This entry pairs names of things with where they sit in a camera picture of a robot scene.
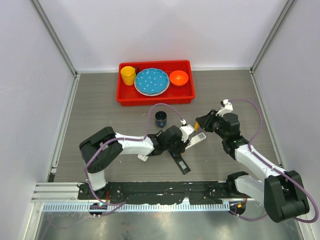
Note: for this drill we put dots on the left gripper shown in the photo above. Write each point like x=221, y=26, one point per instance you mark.
x=182, y=146

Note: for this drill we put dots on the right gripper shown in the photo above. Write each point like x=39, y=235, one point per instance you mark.
x=206, y=121

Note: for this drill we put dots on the yellow handled screwdriver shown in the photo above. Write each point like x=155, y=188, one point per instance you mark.
x=196, y=126

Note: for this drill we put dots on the slim white remote control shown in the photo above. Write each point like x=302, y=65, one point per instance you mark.
x=196, y=139

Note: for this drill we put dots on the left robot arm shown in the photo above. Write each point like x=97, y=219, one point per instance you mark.
x=99, y=150

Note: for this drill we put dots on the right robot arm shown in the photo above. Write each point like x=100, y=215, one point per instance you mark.
x=278, y=190

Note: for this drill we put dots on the black remote control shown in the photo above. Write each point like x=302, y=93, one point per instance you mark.
x=182, y=165

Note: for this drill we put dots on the dark blue round cup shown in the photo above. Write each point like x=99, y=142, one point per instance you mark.
x=160, y=119

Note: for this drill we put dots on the orange bowl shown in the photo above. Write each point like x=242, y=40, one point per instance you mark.
x=178, y=78

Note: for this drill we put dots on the blue polka dot plate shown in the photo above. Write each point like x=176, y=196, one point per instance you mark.
x=151, y=82

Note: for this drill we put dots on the yellow ribbed cup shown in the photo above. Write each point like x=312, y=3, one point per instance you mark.
x=129, y=74

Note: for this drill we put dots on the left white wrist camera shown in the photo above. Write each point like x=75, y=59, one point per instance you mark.
x=187, y=130

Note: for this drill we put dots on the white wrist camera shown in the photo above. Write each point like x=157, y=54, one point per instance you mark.
x=225, y=108
x=187, y=130

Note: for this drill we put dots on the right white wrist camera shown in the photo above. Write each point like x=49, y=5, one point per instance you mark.
x=225, y=108

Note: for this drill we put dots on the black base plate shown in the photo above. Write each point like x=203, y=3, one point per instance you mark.
x=161, y=192

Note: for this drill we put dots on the slotted cable duct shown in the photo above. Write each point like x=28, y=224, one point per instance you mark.
x=91, y=207

